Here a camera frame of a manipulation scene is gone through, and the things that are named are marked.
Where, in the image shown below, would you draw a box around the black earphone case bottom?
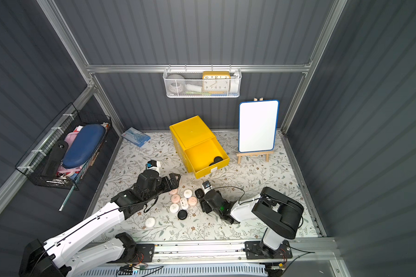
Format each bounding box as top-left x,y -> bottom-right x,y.
177,210 -> 188,220

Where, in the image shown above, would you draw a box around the yellow three-drawer cabinet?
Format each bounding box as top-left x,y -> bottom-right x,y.
169,115 -> 214,173

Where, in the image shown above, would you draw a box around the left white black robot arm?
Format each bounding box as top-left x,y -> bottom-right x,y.
18,169 -> 181,277

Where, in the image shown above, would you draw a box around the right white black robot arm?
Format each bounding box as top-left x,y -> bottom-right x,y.
201,181 -> 304,259

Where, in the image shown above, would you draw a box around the pink earphone case right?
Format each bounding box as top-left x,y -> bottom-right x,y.
188,196 -> 198,207

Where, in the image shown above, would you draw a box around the white earphone case upper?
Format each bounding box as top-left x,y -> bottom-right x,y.
183,189 -> 193,199

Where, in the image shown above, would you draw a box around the white earphone case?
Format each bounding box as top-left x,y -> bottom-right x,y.
183,189 -> 193,199
169,203 -> 180,214
179,197 -> 189,210

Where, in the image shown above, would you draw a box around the white earphone case centre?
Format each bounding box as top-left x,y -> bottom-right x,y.
179,197 -> 189,210

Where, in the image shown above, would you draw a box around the white earphone case lower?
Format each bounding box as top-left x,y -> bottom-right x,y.
169,203 -> 180,214

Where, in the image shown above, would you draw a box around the white earphone case isolated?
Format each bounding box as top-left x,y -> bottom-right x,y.
144,217 -> 156,228

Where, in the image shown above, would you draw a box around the small wooden easel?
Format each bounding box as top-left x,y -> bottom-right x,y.
236,97 -> 275,165

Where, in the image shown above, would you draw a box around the blue oval case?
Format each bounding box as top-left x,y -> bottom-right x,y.
62,124 -> 106,169

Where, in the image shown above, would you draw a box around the pink items in basket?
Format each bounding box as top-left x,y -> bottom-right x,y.
56,125 -> 83,179

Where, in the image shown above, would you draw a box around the white tape roll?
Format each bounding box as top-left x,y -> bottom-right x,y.
165,74 -> 186,95

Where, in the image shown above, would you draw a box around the black object in basket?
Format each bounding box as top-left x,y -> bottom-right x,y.
41,140 -> 68,178

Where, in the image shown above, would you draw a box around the yellow alarm clock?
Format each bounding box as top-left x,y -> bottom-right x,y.
202,71 -> 231,93

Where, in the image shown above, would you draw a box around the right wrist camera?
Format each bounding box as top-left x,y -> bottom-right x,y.
202,181 -> 213,193

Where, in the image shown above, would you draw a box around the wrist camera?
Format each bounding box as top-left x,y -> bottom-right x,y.
146,160 -> 161,174
202,181 -> 213,193

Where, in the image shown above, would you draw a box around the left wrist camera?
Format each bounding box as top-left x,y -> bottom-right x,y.
146,160 -> 161,174

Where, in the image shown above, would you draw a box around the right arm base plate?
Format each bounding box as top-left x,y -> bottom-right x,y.
244,240 -> 293,260

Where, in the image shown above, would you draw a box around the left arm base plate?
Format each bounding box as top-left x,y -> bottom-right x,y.
124,244 -> 156,264

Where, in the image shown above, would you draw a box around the white board blue frame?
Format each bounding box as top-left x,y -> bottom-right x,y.
237,99 -> 280,154

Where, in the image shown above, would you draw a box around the black wire side basket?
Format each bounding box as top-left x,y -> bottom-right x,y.
16,104 -> 112,190

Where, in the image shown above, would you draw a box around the white wire wall basket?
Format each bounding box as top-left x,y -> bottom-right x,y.
162,69 -> 242,98

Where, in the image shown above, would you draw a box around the aluminium front rail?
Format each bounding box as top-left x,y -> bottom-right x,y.
100,237 -> 340,267

